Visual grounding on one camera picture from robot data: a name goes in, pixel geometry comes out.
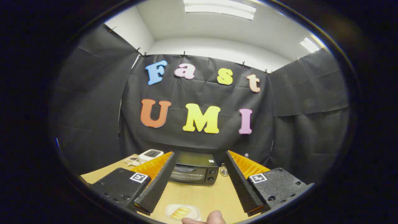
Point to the golden ridged bread roll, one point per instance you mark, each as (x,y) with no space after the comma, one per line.
(179,213)

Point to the white pop-up toaster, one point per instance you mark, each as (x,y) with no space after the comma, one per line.
(151,154)

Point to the metal mesh utensil holder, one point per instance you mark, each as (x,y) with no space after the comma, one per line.
(224,170)

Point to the black toaster oven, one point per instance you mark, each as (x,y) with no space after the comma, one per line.
(192,160)

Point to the black backdrop cloth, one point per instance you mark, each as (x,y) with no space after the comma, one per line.
(199,90)

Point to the small ceiling light panel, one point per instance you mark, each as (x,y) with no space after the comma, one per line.
(309,45)

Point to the white rectangular plate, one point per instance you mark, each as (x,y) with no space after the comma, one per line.
(193,214)

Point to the long ceiling light panel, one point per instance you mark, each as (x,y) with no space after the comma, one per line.
(219,8)

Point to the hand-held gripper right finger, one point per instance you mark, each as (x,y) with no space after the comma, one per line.
(241,183)

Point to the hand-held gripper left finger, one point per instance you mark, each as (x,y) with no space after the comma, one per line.
(158,180)

